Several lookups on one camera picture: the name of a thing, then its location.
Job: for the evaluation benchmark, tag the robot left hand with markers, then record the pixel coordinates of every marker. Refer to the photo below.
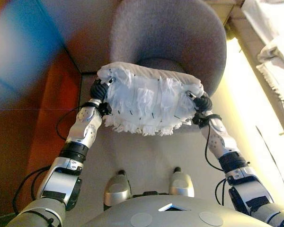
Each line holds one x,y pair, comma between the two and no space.
99,91

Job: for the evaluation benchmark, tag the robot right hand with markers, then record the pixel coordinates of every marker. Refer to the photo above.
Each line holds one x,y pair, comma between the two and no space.
203,101

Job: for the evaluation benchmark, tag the white fringed cushion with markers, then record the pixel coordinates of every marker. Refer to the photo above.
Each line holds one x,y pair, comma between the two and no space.
149,99

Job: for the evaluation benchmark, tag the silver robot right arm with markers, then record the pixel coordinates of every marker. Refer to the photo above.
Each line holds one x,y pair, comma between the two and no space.
229,151

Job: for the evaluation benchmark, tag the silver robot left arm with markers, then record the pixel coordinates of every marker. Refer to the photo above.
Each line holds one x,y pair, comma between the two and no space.
82,132

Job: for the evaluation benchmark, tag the brown wooden wardrobe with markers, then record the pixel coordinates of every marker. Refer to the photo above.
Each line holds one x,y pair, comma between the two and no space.
26,106

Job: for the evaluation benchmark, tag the grey upholstered armchair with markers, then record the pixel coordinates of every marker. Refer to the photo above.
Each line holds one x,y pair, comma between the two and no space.
170,30

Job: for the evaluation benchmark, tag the silver robot right leg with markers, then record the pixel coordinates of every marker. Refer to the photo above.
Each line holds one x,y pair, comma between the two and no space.
181,182

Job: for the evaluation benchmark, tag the silver robot leg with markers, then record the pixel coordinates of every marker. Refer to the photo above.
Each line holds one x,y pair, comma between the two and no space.
181,182
117,186

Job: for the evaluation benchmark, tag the white fringed blanket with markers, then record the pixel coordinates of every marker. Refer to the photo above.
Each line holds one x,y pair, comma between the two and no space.
277,59

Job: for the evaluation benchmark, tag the bed with white sheet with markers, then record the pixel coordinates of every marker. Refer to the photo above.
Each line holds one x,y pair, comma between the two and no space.
258,28

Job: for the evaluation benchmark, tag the light wooden nightstand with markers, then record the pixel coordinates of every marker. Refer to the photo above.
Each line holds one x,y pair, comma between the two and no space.
224,11

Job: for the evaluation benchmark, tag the silver robot left leg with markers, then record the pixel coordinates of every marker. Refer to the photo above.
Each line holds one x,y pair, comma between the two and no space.
117,186

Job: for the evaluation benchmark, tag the grey robot torso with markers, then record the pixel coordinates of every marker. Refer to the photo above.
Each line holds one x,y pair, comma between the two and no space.
170,212

